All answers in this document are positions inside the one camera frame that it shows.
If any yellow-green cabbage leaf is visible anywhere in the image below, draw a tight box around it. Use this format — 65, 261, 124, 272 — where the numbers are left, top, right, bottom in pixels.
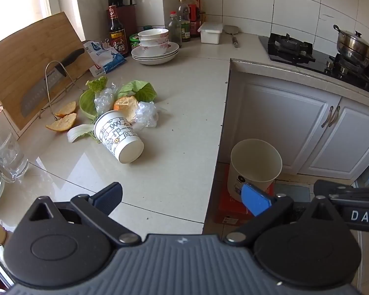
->
85, 76, 108, 92

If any wooden cutting board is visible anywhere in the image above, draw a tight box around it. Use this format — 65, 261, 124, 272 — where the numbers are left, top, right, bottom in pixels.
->
0, 12, 93, 131

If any grey floor mat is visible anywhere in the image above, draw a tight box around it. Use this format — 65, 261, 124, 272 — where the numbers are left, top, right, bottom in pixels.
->
275, 183, 311, 202

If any white plastic lidded box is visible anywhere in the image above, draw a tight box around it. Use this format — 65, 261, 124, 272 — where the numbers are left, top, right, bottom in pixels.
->
198, 21, 224, 44

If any long orange peel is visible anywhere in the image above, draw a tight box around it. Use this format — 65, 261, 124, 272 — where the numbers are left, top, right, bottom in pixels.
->
46, 113, 78, 133

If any metal cabinet handle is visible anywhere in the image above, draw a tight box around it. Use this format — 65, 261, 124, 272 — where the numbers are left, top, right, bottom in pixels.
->
321, 106, 334, 128
327, 106, 341, 126

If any black-handled kitchen knife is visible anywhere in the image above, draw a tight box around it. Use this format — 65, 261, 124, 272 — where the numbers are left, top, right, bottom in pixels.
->
20, 48, 85, 118

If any metal wire rack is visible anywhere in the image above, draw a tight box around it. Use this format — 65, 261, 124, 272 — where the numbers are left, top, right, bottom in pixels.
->
38, 60, 80, 122

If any clear bottle red cap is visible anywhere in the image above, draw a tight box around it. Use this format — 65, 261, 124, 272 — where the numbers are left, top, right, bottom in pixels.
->
168, 11, 183, 48

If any wide white cabinet door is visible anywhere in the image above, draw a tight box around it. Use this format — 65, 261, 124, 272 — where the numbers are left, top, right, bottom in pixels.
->
233, 80, 342, 173

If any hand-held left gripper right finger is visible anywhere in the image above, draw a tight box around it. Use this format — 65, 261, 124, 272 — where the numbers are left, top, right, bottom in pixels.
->
223, 183, 345, 247

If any white plate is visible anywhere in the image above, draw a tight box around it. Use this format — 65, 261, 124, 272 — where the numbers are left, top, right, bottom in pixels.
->
131, 41, 180, 60
132, 54, 179, 66

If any stainless steel pot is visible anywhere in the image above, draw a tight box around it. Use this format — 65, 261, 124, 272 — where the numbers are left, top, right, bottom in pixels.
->
333, 25, 369, 61

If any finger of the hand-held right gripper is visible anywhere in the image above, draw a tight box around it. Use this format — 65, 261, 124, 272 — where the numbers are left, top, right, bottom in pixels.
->
314, 180, 369, 203

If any small orange peel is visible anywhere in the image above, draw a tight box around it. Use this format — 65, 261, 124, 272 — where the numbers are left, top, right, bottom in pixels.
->
55, 101, 77, 118

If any clear plastic wrap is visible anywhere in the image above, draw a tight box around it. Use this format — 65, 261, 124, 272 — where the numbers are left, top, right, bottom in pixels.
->
132, 101, 159, 129
94, 83, 122, 114

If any white floral bowl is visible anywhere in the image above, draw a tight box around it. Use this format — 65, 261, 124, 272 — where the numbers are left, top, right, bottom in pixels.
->
140, 43, 169, 55
139, 38, 169, 47
137, 28, 169, 41

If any clear glass mug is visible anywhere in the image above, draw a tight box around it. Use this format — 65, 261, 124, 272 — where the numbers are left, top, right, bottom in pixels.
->
0, 123, 30, 184

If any metal spatula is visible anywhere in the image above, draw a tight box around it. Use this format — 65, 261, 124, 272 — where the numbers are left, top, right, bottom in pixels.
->
224, 25, 240, 49

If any round orange peel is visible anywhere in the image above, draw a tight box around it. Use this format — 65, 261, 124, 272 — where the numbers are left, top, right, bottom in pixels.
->
114, 96, 139, 123

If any black gas stove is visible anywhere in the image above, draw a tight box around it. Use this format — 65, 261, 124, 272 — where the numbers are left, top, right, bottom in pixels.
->
258, 33, 369, 98

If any white waste bin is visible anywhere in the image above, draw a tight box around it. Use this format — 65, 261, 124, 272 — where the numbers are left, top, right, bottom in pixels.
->
228, 139, 283, 203

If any printed paper cup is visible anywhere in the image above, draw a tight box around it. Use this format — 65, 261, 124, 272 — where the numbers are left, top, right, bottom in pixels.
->
93, 110, 144, 164

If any red cardboard box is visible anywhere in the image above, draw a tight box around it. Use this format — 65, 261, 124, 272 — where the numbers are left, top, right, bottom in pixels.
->
215, 164, 279, 225

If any curled green cabbage leaf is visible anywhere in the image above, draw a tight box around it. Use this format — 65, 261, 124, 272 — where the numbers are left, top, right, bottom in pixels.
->
79, 89, 101, 120

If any narrow white cabinet door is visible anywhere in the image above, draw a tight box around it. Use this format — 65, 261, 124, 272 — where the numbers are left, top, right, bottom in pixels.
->
301, 97, 369, 180

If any window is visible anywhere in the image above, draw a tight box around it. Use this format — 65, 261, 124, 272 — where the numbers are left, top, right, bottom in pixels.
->
0, 0, 54, 48

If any dark sauce bottle red label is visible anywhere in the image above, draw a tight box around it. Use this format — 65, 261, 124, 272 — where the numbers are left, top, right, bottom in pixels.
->
107, 5, 130, 56

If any large green cabbage leaf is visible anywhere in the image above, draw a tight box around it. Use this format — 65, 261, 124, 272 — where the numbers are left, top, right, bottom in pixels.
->
117, 80, 158, 103

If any white cabbage piece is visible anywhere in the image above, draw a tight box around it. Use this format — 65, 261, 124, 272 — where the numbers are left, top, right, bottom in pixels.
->
67, 123, 101, 144

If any green lidded jar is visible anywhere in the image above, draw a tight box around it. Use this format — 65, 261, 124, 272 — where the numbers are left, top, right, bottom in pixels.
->
129, 33, 142, 50

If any dark red knife block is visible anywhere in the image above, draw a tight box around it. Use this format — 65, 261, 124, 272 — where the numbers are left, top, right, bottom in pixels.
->
117, 4, 139, 36

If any white and blue printed bag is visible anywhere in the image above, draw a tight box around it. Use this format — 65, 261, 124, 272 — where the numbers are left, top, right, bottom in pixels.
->
83, 40, 127, 77

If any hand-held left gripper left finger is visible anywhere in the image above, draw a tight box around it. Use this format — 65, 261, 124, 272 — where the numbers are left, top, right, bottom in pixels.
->
28, 182, 142, 247

